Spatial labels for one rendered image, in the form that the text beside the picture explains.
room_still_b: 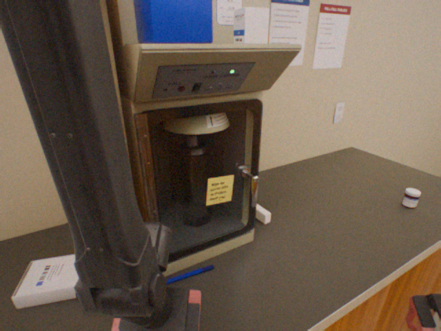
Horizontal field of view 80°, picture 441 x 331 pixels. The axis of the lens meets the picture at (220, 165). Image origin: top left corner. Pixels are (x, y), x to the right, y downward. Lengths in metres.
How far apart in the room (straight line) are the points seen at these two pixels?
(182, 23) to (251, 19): 0.15
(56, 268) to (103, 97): 0.68
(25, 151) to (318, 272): 0.94
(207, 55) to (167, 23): 0.08
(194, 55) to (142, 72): 0.09
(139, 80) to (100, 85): 0.27
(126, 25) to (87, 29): 0.34
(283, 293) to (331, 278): 0.15
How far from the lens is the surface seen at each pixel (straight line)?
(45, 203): 1.09
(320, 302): 0.76
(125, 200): 0.25
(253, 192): 0.69
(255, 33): 0.56
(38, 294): 0.81
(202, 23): 0.48
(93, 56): 0.21
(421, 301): 0.60
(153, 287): 0.32
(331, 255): 0.90
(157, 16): 0.45
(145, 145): 0.57
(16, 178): 1.05
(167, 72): 0.48
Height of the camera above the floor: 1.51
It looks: 24 degrees down
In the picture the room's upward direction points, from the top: straight up
